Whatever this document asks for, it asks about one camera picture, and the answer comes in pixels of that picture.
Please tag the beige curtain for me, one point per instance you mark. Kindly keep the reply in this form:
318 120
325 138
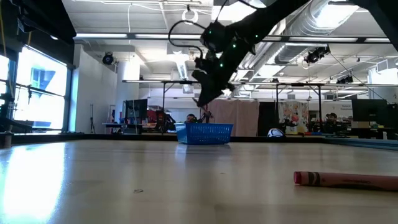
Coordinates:
239 115

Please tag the thin black tripod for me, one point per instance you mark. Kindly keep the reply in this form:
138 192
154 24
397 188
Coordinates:
92 121

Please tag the person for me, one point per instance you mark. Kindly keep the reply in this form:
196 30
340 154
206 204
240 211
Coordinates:
190 118
332 118

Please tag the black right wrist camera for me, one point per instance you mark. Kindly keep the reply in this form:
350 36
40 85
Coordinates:
213 35

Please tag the floral poster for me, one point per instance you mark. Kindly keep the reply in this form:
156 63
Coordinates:
293 112

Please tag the long ceiling light strip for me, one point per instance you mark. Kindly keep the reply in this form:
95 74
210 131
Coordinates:
140 36

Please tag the black background table frame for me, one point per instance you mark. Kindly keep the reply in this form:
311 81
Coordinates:
163 99
319 102

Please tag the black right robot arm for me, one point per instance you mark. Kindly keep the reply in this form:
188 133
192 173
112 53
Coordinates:
280 15

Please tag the blue mat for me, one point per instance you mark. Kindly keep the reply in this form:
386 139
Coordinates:
367 143

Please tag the grey ribbed air duct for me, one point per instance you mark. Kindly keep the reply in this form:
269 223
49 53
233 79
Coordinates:
298 40

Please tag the black spotlight cluster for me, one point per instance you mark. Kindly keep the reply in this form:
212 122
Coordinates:
315 55

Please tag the black equipment stand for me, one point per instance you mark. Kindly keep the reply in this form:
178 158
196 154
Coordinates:
6 115

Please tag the white and black ball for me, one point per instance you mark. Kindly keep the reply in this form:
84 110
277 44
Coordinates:
275 133

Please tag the blue plastic basket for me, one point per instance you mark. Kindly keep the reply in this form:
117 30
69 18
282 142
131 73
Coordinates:
203 133

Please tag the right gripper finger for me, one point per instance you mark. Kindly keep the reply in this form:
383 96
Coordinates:
208 95
227 87

